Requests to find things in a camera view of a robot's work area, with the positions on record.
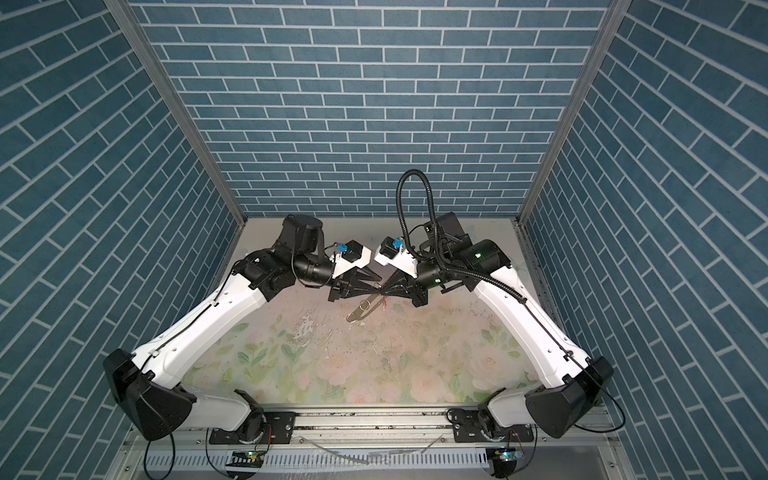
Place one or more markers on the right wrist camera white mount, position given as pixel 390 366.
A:
pixel 392 251

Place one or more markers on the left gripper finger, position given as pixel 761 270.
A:
pixel 350 290
pixel 365 275

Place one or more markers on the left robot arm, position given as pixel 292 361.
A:
pixel 146 383

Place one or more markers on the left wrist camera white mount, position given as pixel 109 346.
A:
pixel 349 255

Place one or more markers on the right corner aluminium post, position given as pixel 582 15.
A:
pixel 596 55

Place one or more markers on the aluminium front rail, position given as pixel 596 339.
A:
pixel 588 452

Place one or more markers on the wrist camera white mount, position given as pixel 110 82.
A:
pixel 349 255
pixel 392 251

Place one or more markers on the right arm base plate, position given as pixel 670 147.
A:
pixel 474 426

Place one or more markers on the white slotted cable duct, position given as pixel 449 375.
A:
pixel 312 460

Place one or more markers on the left green circuit board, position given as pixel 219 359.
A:
pixel 246 459

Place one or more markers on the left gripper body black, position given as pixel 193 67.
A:
pixel 337 283

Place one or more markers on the corner aluminium post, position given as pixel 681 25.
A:
pixel 128 23
pixel 596 55

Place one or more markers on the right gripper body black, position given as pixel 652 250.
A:
pixel 419 291

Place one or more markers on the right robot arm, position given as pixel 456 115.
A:
pixel 572 382

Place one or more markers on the right green circuit board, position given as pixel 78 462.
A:
pixel 503 455

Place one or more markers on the green circuit board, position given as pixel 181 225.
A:
pixel 246 459
pixel 503 455

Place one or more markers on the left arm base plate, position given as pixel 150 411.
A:
pixel 269 428

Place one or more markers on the left corner aluminium post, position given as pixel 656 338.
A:
pixel 128 23

